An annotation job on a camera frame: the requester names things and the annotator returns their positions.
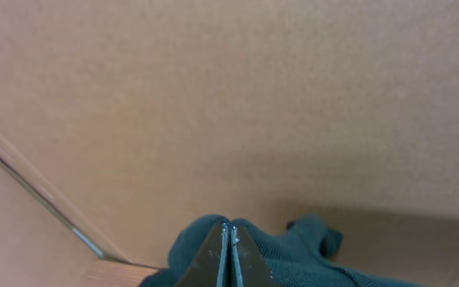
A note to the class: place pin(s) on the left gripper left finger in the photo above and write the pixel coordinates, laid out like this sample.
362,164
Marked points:
209,267

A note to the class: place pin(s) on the black t-shirt with logo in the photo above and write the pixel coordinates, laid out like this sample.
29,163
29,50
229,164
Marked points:
300,257

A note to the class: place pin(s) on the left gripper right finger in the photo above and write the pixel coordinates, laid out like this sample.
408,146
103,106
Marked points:
248,268

